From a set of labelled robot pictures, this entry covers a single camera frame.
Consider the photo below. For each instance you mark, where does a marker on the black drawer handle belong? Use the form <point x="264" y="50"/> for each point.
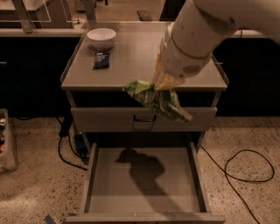
<point x="145" y="120"/>

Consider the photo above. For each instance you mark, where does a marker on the clear plastic storage bin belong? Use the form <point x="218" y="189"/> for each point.
<point x="8" y="154"/>

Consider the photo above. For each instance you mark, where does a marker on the blue power adapter box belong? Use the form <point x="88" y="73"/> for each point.
<point x="79" y="143"/>

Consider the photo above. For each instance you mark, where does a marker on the grey drawer cabinet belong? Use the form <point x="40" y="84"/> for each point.
<point x="133" y="58"/>

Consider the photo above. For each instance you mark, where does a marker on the dark blue snack packet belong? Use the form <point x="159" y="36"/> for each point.
<point x="101" y="60"/>

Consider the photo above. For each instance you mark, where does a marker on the open grey middle drawer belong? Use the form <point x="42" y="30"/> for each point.
<point x="144" y="186"/>

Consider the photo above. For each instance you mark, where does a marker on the green jalapeno chip bag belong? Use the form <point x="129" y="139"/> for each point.
<point x="162" y="102"/>

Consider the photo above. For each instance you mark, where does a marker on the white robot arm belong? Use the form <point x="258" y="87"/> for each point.
<point x="201" y="26"/>

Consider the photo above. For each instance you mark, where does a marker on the closed grey top drawer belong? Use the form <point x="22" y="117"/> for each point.
<point x="121" y="120"/>

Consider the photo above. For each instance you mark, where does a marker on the blue tape on floor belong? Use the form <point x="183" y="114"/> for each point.
<point x="50" y="220"/>

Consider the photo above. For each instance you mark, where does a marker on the white ceramic bowl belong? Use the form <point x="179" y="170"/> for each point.
<point x="102" y="39"/>

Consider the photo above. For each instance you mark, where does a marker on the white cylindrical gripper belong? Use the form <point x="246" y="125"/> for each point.
<point x="180" y="60"/>

